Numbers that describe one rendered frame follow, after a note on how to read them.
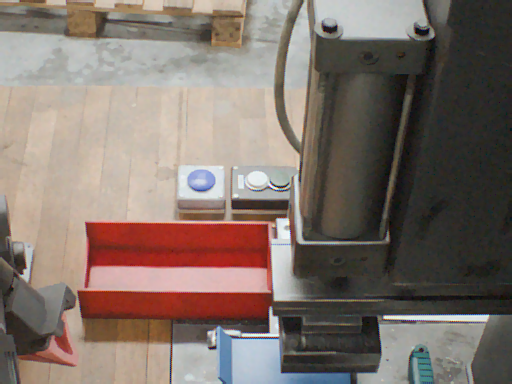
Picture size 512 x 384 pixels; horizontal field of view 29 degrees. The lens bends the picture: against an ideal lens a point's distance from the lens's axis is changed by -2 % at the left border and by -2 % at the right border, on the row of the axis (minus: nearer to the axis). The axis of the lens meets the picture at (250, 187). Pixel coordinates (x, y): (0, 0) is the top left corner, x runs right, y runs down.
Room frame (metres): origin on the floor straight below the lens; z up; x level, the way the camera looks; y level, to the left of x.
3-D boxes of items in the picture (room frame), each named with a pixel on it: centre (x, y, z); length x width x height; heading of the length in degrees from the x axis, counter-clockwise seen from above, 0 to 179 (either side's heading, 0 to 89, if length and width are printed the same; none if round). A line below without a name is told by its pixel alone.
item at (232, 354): (0.65, -0.05, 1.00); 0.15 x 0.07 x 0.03; 93
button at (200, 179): (0.99, 0.07, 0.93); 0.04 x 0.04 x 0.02
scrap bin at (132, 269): (0.83, 0.09, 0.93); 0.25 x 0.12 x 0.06; 93
